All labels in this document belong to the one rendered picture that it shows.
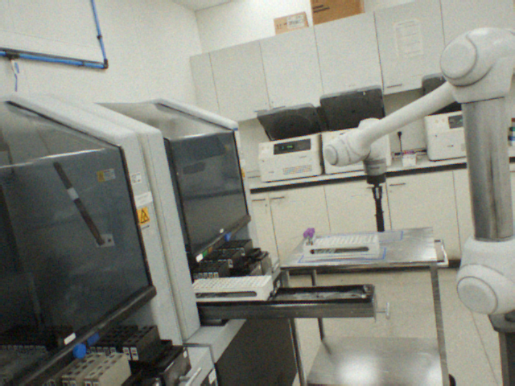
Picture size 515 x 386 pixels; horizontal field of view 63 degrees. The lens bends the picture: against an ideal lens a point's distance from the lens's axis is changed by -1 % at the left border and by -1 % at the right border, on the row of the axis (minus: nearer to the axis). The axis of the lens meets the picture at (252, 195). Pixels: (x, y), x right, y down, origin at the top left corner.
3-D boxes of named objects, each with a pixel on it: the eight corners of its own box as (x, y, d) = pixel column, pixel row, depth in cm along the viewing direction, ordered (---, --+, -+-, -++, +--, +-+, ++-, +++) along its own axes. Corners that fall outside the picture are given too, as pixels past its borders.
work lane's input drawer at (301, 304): (182, 325, 154) (177, 302, 153) (198, 309, 167) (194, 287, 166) (390, 324, 129) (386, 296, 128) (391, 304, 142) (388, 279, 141)
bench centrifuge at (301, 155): (260, 183, 386) (248, 112, 377) (280, 174, 443) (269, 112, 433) (320, 176, 365) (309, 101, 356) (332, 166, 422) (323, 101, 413)
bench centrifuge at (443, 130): (430, 162, 336) (420, 74, 326) (426, 154, 394) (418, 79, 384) (509, 153, 317) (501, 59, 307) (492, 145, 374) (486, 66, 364)
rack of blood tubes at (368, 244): (304, 260, 176) (302, 246, 175) (309, 252, 185) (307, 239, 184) (377, 257, 165) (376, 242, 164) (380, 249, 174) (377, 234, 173)
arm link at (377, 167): (361, 162, 162) (363, 177, 163) (386, 159, 159) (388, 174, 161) (362, 158, 170) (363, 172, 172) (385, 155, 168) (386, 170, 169)
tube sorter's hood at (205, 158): (79, 272, 164) (39, 108, 155) (159, 230, 220) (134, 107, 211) (196, 264, 147) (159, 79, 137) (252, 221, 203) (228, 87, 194)
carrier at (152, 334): (156, 342, 125) (151, 324, 124) (162, 343, 124) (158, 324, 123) (133, 365, 114) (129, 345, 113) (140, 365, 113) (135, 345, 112)
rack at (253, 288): (189, 305, 154) (186, 289, 153) (201, 294, 163) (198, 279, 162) (266, 303, 144) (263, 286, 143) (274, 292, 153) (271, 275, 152)
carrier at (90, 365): (104, 372, 113) (99, 351, 112) (110, 372, 112) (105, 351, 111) (73, 400, 102) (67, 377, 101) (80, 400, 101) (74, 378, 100)
